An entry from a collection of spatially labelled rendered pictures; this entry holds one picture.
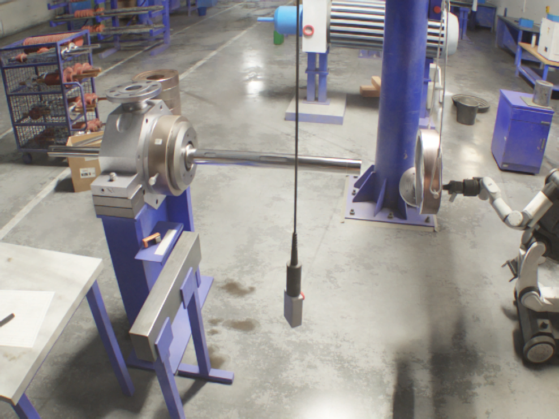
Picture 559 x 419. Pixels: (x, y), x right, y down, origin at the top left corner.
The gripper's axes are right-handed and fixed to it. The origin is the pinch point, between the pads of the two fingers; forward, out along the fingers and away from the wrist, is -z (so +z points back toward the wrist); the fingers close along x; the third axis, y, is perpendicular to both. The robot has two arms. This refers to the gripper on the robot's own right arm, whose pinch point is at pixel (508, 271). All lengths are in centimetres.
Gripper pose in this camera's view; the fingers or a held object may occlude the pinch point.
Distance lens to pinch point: 302.6
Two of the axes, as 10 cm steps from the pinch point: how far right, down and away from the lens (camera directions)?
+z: 3.9, -6.1, -6.9
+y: -8.7, -0.1, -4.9
